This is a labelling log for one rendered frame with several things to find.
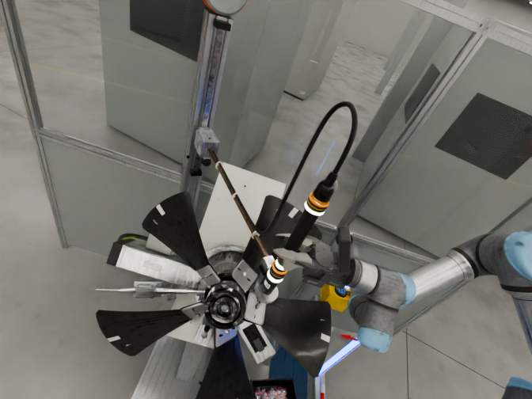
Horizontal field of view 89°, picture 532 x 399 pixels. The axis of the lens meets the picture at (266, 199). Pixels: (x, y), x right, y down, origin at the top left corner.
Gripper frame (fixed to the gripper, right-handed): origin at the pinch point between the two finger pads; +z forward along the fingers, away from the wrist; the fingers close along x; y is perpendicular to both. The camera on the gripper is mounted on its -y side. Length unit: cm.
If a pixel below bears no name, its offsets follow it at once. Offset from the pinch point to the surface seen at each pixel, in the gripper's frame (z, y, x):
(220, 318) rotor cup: 6.6, 29.2, -7.2
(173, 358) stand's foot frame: 19, 143, 18
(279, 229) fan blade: -1.7, 10.5, 15.2
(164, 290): 25.8, 39.4, 1.2
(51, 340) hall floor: 89, 150, 12
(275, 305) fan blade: -9.2, 30.3, 2.4
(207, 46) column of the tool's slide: 39, -21, 55
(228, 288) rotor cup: 7.3, 22.5, -1.6
